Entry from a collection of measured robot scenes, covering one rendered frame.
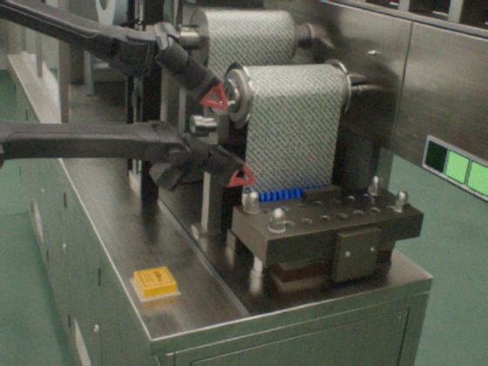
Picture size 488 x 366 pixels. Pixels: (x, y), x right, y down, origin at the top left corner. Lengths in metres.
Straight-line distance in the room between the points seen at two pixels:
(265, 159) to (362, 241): 0.28
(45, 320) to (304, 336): 1.63
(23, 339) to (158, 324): 1.54
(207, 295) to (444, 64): 0.67
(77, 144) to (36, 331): 1.66
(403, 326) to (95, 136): 0.81
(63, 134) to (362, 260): 0.67
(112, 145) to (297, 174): 0.48
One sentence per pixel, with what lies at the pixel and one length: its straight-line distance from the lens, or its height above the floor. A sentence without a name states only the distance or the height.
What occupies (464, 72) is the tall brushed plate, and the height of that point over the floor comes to 1.37.
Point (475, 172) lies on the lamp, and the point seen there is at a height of 1.19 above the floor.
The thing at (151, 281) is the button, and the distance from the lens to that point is 1.25.
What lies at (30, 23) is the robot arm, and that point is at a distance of 1.30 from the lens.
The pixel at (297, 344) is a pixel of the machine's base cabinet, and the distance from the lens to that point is 1.31.
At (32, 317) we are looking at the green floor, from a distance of 2.77.
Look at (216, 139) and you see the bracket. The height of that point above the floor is 1.14.
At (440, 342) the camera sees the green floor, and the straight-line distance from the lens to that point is 2.85.
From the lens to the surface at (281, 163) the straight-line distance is 1.38.
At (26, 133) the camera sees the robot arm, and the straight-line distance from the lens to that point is 1.08.
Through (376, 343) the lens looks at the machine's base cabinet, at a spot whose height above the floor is 0.75.
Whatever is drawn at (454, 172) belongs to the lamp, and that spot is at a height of 1.17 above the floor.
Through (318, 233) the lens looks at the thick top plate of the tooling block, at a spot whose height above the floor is 1.03.
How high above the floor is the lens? 1.59
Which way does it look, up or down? 20 degrees down
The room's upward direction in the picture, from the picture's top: 4 degrees clockwise
